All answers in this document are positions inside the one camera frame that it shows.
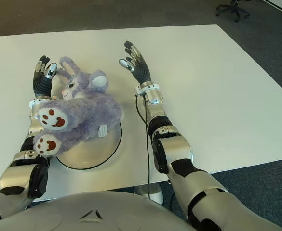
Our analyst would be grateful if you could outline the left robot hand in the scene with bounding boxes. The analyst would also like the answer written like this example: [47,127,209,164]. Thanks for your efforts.
[32,55,58,99]

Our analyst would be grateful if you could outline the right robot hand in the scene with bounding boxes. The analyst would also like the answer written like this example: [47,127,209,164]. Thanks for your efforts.
[118,40,153,85]

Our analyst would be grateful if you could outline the purple plush bunny doll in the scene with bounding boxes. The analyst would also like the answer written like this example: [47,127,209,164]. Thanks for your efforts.
[33,56,124,156]

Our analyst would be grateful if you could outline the white plate black rim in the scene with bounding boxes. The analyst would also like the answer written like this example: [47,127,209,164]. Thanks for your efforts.
[55,121,122,171]

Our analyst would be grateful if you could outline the black office chair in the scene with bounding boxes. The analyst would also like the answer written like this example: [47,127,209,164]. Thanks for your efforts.
[216,0,251,23]

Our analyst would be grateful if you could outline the white table leg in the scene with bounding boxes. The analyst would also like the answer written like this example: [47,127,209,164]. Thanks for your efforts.
[131,184,164,205]

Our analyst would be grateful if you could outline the grey robot torso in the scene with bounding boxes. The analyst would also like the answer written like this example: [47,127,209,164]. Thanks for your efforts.
[0,191,197,231]

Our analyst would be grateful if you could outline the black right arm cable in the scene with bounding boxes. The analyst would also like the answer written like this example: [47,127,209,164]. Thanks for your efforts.
[135,94,152,200]

